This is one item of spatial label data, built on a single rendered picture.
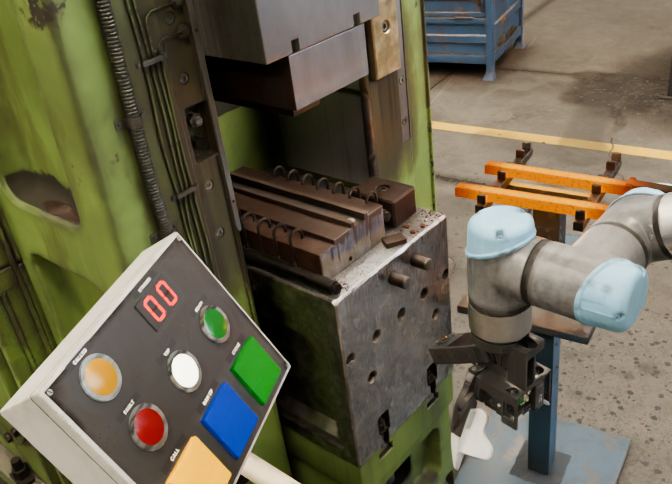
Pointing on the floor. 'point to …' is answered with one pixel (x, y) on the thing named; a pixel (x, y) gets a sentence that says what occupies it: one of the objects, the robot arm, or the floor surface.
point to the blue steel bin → (473, 20)
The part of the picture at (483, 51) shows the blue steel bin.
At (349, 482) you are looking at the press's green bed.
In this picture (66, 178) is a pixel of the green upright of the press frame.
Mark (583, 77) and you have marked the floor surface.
